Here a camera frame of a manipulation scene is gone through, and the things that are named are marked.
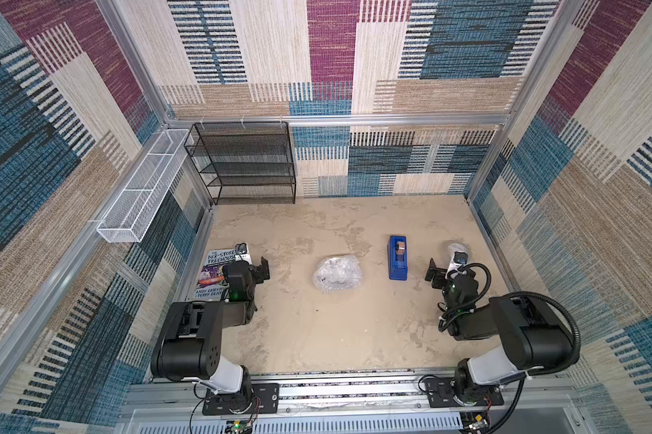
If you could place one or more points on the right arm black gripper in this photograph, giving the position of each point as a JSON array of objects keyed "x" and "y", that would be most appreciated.
[{"x": 439, "y": 277}]

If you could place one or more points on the white wire mesh basket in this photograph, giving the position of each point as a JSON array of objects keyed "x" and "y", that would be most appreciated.
[{"x": 129, "y": 218}]

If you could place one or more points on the Treehouse paperback book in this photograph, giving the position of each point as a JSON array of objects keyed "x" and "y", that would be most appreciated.
[{"x": 211, "y": 285}]

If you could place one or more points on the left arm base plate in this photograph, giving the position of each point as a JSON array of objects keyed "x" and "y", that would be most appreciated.
[{"x": 262, "y": 398}]

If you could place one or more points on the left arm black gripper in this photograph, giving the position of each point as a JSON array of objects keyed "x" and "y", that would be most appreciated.
[{"x": 261, "y": 272}]

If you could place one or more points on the clear packing tape roll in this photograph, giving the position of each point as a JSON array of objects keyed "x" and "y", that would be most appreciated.
[{"x": 456, "y": 248}]

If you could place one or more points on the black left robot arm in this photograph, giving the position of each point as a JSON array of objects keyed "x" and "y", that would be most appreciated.
[{"x": 188, "y": 349}]

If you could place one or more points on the clear bubble wrap sheet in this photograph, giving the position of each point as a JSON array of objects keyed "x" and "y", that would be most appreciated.
[{"x": 338, "y": 273}]

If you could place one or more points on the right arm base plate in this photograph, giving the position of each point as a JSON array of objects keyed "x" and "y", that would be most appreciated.
[{"x": 441, "y": 392}]

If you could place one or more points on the aluminium front rail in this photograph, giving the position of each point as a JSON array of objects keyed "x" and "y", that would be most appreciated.
[{"x": 380, "y": 401}]

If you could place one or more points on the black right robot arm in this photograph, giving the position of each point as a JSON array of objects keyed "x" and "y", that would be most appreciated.
[{"x": 538, "y": 335}]

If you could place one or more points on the black mesh shelf rack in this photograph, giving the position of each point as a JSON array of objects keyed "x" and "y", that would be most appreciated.
[{"x": 244, "y": 162}]

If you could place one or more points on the blue tape dispenser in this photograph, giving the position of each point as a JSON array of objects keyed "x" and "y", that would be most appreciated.
[{"x": 397, "y": 258}]

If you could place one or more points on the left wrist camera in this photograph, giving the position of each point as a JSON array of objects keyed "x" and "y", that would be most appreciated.
[{"x": 238, "y": 293}]

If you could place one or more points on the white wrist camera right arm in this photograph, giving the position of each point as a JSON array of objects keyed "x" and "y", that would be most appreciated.
[{"x": 456, "y": 257}]

